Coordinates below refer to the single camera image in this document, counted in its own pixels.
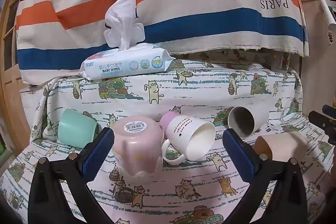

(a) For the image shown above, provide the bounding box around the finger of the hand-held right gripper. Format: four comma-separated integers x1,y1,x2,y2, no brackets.
308,110,336,146
322,104,336,116

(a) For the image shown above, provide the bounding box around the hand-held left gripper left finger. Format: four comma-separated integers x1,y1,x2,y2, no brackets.
28,127,115,224

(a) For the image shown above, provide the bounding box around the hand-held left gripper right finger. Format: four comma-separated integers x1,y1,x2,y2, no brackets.
222,128,308,224

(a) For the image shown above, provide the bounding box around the mint green cup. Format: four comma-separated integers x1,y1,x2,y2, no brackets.
57,108,99,149

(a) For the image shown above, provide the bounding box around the grey cup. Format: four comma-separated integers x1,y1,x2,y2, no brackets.
227,106,270,139

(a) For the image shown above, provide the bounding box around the pink scalloped cup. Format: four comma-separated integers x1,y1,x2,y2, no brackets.
112,115,165,183

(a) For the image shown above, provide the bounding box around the tan cup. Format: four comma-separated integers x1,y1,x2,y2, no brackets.
253,131,309,162

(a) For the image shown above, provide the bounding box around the lilac cup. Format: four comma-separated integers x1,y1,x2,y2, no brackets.
159,111,182,133

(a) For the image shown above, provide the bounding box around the white mug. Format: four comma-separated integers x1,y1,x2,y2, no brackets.
161,115,216,165

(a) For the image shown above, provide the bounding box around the cartoon cat printed cloth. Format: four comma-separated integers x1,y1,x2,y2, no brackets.
0,48,336,224

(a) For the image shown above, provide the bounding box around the baby wipes pack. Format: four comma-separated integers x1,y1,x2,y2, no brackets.
79,43,177,81

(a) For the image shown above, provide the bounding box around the white paper roll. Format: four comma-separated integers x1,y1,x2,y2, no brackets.
318,0,336,29

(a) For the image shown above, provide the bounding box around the wooden door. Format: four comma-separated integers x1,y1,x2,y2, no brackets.
0,0,36,147

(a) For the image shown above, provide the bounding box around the white wet wipe sheet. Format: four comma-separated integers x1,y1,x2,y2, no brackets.
103,0,146,52

